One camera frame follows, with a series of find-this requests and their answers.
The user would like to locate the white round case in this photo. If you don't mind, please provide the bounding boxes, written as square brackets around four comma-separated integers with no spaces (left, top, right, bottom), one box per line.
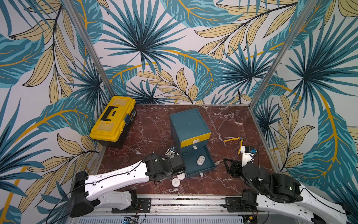
[172,178,181,188]
[177,173,186,180]

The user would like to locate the teal bottom drawer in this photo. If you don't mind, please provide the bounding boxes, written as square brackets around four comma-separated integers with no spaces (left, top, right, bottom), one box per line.
[181,146,216,178]

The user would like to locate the white oval earphone case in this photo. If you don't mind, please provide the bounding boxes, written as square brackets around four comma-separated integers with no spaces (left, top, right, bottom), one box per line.
[197,155,206,166]

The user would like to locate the teal drawer cabinet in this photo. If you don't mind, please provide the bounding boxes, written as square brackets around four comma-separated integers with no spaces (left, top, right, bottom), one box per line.
[169,108,212,161]

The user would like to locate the yellow top drawer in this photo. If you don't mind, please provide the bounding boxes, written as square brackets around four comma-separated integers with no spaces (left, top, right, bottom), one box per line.
[180,133,211,148]

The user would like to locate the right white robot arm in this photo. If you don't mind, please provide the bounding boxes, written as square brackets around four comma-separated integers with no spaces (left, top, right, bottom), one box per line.
[223,159,351,224]

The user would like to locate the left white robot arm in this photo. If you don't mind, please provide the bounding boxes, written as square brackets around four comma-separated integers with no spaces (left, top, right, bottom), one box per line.
[69,153,186,218]

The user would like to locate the yellow black toolbox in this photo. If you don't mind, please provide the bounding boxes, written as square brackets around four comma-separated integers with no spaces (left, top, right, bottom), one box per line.
[89,96,137,148]

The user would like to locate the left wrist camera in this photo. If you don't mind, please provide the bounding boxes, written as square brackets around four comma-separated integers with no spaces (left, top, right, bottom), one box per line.
[165,147,178,158]

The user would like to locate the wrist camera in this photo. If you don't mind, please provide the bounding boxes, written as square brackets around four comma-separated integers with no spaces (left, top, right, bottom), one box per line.
[240,146,257,167]
[165,147,178,158]

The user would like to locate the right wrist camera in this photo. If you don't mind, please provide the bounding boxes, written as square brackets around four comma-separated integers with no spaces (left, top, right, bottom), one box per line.
[240,146,257,167]

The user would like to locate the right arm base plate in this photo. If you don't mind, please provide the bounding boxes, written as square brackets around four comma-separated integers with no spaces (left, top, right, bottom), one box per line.
[223,197,259,213]

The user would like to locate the yellow handled pliers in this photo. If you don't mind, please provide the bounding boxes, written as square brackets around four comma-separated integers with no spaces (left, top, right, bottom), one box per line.
[224,136,245,155]

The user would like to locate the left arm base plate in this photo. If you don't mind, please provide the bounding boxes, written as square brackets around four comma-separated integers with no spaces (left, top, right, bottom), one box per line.
[112,197,152,214]

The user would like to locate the aluminium front rail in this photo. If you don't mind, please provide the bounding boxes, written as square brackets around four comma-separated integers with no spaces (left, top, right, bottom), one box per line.
[65,194,311,224]

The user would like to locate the right aluminium frame post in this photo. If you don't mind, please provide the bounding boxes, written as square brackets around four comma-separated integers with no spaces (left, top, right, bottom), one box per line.
[249,0,318,111]

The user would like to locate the aluminium frame post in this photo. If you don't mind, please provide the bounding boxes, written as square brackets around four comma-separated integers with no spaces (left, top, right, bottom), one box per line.
[249,0,318,111]
[63,0,115,99]

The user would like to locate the left aluminium frame post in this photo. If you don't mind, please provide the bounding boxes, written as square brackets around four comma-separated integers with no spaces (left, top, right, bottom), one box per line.
[63,0,115,99]

